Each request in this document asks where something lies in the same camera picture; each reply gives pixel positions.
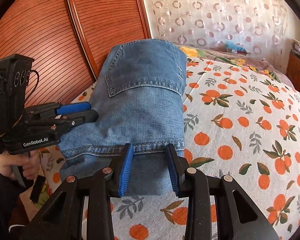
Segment wooden cabinet counter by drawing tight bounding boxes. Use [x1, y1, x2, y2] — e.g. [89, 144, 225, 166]
[286, 50, 300, 90]

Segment blue denim pants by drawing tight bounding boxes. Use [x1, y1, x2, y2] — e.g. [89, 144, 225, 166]
[57, 39, 187, 197]

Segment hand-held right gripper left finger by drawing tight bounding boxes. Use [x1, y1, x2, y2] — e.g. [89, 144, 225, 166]
[20, 143, 135, 240]

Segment orange fruit print bed sheet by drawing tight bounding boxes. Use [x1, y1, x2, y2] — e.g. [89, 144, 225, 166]
[37, 55, 300, 240]

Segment person's left forearm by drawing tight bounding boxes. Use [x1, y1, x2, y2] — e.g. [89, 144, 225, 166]
[0, 152, 23, 240]

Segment sheer circle pattern curtain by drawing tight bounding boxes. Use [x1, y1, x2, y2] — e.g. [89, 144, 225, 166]
[139, 0, 290, 60]

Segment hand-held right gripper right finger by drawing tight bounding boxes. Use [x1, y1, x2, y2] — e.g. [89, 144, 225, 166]
[165, 143, 282, 240]

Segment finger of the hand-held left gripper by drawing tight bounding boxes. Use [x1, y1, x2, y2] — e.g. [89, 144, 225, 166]
[40, 109, 99, 132]
[26, 102, 91, 117]

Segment person's left hand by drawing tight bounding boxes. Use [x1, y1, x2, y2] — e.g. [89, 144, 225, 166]
[0, 151, 40, 180]

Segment wooden slatted wardrobe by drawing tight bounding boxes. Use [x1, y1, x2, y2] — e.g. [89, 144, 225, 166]
[0, 0, 152, 135]

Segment pink floral blanket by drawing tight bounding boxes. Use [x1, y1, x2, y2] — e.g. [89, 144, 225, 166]
[176, 44, 290, 80]

